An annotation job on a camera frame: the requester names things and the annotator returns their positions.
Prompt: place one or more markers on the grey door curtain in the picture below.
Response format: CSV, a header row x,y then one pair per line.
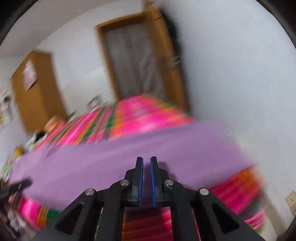
x,y
133,61

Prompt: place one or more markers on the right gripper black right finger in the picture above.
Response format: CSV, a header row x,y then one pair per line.
x,y
196,214

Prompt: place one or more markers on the purple knit sweater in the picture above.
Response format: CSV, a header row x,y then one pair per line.
x,y
200,154

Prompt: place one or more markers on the white plastic bag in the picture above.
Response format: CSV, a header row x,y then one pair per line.
x,y
29,75

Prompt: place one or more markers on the bag of oranges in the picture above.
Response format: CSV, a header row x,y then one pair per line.
x,y
53,123

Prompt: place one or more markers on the wooden wardrobe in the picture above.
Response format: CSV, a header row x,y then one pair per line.
x,y
42,100

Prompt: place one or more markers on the wooden door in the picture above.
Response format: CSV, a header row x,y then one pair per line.
x,y
164,51

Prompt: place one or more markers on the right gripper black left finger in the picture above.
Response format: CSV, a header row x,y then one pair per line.
x,y
98,215

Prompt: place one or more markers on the pink plaid bed sheet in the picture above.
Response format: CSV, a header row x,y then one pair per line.
x,y
133,116

